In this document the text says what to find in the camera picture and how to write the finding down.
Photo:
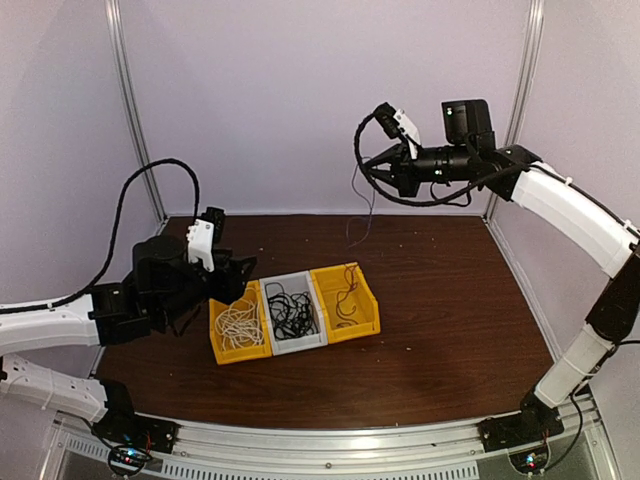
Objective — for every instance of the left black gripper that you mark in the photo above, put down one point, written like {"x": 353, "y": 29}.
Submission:
{"x": 231, "y": 284}

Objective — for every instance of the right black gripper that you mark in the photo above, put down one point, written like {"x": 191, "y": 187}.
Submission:
{"x": 401, "y": 176}

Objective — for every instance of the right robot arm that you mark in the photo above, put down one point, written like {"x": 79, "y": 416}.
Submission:
{"x": 471, "y": 160}

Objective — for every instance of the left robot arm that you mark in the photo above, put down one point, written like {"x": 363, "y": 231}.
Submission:
{"x": 165, "y": 283}

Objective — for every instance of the white plastic bin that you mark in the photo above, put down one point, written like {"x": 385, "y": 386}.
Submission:
{"x": 294, "y": 316}

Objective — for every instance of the left yellow plastic bin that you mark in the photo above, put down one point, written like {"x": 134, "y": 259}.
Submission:
{"x": 238, "y": 332}

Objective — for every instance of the yellow plastic bin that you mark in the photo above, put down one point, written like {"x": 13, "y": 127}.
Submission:
{"x": 238, "y": 332}
{"x": 349, "y": 307}

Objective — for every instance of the right yellow plastic bin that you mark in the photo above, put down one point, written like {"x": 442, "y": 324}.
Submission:
{"x": 349, "y": 307}

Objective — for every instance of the left round controller board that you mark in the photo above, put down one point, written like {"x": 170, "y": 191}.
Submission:
{"x": 127, "y": 460}

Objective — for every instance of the round controller board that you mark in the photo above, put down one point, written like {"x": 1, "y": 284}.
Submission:
{"x": 127, "y": 460}
{"x": 529, "y": 461}

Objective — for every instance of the right round controller board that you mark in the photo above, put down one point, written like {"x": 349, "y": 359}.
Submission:
{"x": 529, "y": 461}

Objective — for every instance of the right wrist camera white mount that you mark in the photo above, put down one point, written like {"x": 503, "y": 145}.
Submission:
{"x": 397, "y": 125}

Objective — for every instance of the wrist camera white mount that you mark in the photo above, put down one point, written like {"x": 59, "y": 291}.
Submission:
{"x": 397, "y": 125}
{"x": 205, "y": 231}

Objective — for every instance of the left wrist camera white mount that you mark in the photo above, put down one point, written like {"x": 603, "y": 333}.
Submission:
{"x": 205, "y": 231}

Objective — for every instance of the right aluminium frame post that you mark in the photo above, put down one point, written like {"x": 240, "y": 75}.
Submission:
{"x": 529, "y": 59}

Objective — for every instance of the aluminium frame post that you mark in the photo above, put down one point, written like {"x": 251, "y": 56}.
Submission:
{"x": 529, "y": 59}
{"x": 132, "y": 116}

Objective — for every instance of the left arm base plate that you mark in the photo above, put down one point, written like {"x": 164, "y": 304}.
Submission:
{"x": 141, "y": 431}

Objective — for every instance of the front aluminium rail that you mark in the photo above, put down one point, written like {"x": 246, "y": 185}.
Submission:
{"x": 448, "y": 450}

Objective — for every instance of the left aluminium frame post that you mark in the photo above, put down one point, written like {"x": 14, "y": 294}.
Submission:
{"x": 132, "y": 116}

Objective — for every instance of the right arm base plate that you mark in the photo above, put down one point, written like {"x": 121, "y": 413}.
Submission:
{"x": 516, "y": 430}

